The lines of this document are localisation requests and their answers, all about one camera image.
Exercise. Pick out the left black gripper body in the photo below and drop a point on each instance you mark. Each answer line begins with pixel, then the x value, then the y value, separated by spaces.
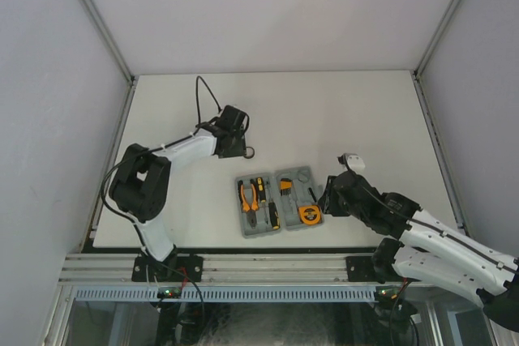
pixel 237 147

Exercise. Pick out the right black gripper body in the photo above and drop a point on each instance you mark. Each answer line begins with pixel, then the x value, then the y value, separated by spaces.
pixel 336 207

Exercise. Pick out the small black screwdriver bit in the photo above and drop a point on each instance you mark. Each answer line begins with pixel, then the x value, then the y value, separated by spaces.
pixel 312 194

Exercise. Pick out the orange tape measure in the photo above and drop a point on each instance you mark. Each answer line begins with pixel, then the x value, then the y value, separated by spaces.
pixel 310 214

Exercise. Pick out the grey plastic tool case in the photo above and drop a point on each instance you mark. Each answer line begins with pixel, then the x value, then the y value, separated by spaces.
pixel 287 206

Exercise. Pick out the hex key set orange holder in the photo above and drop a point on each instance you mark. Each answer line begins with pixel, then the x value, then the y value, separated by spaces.
pixel 286 185

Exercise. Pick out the black yellow screwdriver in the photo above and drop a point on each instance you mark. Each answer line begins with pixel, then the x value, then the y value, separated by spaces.
pixel 260 190
pixel 273 215

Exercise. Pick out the orange handled pliers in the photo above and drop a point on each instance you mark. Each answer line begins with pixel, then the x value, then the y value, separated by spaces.
pixel 249 208

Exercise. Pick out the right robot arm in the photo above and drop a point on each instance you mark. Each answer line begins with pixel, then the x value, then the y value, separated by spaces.
pixel 417 246

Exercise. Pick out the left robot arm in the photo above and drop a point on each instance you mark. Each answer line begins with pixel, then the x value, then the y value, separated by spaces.
pixel 137 187

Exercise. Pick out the black electrical tape roll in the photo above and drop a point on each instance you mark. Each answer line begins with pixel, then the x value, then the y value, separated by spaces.
pixel 249 153

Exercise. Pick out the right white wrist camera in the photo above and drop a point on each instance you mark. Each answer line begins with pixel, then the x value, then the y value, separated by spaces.
pixel 352 162

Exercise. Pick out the aluminium front rail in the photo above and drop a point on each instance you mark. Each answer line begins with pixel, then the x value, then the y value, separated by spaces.
pixel 226 269

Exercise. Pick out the slotted grey cable duct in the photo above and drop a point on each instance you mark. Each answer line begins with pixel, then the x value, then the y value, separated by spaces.
pixel 232 294

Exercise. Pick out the left aluminium frame post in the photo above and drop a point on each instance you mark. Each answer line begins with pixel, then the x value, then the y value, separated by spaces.
pixel 107 39

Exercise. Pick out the aluminium frame post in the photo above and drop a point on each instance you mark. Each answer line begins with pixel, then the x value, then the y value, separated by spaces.
pixel 440 30
pixel 107 39

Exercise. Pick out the right aluminium frame post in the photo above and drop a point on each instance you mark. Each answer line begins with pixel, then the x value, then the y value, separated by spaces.
pixel 440 30

